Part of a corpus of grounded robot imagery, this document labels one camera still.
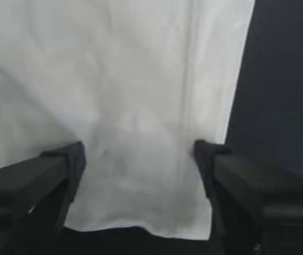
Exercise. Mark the white shirt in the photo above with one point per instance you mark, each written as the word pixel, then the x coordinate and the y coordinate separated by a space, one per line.
pixel 113 83

